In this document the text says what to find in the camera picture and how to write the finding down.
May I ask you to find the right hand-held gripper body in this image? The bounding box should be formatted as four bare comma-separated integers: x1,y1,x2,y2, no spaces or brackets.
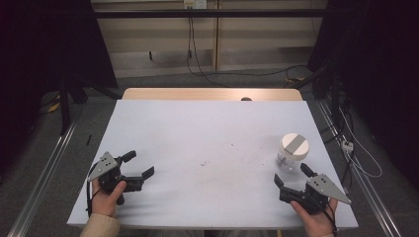
279,173,352,215

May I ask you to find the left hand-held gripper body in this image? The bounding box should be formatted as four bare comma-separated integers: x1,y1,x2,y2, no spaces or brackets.
87,151,146,206

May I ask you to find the clear jar with white lid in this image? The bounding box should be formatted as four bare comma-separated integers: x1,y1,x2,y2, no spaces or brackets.
276,132,310,173

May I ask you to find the person's left hand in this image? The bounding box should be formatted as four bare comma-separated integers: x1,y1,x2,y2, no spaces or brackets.
91,179,127,218

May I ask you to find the person's right hand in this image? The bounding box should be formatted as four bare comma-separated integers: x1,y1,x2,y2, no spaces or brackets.
290,197,340,237

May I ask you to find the white table cover board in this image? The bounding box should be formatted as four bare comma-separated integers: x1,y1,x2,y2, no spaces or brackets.
66,99,360,230

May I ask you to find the black metal stand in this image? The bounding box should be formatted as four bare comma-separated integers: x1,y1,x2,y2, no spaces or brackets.
58,77,72,136

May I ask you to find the wooden table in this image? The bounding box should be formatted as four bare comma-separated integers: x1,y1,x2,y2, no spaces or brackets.
122,87,303,102

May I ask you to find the black curtain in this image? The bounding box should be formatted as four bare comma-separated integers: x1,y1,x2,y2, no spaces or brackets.
307,0,419,189
0,0,119,172

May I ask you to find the black horizontal bar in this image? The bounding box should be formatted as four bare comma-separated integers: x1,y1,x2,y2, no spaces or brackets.
93,8,330,20

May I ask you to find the right hand-held gripper black cable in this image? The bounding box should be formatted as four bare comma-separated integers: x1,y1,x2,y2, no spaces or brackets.
315,197,339,237

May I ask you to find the metal floor rail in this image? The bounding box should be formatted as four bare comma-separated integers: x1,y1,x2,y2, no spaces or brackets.
7,119,78,237
316,99,403,237

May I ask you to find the white cable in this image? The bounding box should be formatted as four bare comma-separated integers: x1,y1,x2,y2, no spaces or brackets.
338,107,383,180

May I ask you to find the black wall cable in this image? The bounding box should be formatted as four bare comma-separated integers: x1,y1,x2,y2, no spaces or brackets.
186,16,309,88

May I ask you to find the white wall socket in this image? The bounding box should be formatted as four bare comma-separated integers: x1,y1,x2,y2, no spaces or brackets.
183,0,209,10

